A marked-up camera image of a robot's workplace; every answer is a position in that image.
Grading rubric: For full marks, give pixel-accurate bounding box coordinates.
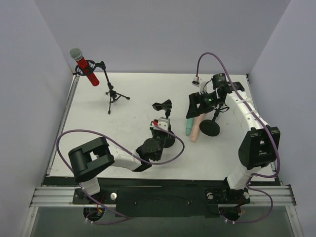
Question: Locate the mint green toy microphone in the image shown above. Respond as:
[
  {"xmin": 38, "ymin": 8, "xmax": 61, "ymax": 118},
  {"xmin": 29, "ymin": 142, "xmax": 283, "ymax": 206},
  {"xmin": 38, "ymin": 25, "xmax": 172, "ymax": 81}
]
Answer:
[{"xmin": 185, "ymin": 118, "xmax": 195, "ymax": 136}]

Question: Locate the black round-base stand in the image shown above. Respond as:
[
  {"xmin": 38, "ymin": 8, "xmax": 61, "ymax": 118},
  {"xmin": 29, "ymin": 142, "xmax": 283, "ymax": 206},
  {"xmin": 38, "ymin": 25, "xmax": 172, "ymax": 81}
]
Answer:
[
  {"xmin": 152, "ymin": 99, "xmax": 176, "ymax": 151},
  {"xmin": 199, "ymin": 110, "xmax": 221, "ymax": 137}
]

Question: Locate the black tripod microphone stand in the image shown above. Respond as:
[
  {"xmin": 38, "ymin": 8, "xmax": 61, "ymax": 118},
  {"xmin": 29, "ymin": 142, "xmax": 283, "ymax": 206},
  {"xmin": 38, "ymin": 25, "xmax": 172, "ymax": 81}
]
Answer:
[{"xmin": 75, "ymin": 60, "xmax": 130, "ymax": 115}]

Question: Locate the red glitter microphone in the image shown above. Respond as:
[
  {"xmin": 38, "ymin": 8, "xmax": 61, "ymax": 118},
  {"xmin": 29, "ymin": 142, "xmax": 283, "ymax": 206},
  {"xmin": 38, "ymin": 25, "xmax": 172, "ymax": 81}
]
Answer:
[{"xmin": 70, "ymin": 48, "xmax": 99, "ymax": 86}]

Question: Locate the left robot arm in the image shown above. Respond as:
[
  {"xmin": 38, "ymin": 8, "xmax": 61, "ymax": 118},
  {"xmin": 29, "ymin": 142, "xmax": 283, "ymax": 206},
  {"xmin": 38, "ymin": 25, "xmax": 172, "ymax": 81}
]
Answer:
[{"xmin": 68, "ymin": 125, "xmax": 175, "ymax": 196}]

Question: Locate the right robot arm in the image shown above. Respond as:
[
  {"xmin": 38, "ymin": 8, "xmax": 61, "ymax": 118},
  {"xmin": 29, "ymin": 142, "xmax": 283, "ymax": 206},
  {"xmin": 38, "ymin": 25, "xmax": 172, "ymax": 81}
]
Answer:
[{"xmin": 186, "ymin": 73, "xmax": 280, "ymax": 190}]

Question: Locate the black round-base stand front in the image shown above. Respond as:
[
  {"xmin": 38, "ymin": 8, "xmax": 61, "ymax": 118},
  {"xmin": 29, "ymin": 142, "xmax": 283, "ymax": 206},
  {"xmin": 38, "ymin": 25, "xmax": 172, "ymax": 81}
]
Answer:
[{"xmin": 199, "ymin": 110, "xmax": 221, "ymax": 137}]

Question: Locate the peach toy microphone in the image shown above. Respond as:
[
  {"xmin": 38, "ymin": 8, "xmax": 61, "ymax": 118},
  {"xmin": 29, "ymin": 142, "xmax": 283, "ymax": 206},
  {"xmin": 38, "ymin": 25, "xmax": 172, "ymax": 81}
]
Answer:
[{"xmin": 191, "ymin": 114, "xmax": 205, "ymax": 143}]

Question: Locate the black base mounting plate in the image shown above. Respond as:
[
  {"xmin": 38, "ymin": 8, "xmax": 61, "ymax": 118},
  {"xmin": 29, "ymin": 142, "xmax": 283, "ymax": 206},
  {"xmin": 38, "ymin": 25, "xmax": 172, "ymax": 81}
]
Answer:
[{"xmin": 73, "ymin": 178, "xmax": 250, "ymax": 219}]

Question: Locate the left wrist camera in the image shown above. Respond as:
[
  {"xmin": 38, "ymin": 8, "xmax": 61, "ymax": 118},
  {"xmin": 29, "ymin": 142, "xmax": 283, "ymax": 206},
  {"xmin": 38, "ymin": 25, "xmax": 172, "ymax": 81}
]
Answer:
[{"xmin": 151, "ymin": 117, "xmax": 171, "ymax": 131}]

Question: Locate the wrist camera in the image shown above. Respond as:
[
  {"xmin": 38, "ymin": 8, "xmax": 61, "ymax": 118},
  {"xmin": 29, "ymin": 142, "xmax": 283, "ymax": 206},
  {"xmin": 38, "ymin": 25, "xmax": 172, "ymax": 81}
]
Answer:
[
  {"xmin": 192, "ymin": 76, "xmax": 210, "ymax": 94},
  {"xmin": 151, "ymin": 117, "xmax": 171, "ymax": 131}
]

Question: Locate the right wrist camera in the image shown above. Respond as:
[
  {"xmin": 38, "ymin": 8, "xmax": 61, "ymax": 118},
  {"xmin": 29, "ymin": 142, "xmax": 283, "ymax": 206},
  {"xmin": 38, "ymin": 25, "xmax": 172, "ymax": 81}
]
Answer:
[{"xmin": 192, "ymin": 76, "xmax": 210, "ymax": 94}]

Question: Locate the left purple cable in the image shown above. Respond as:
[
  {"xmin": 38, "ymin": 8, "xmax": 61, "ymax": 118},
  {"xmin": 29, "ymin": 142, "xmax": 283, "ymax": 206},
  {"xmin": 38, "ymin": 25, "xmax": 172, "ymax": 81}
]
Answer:
[{"xmin": 56, "ymin": 120, "xmax": 185, "ymax": 225}]

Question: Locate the aluminium frame rail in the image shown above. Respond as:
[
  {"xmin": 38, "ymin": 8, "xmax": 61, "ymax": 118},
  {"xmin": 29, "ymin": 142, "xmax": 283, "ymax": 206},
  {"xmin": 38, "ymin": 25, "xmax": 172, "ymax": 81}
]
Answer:
[{"xmin": 30, "ymin": 186, "xmax": 296, "ymax": 207}]

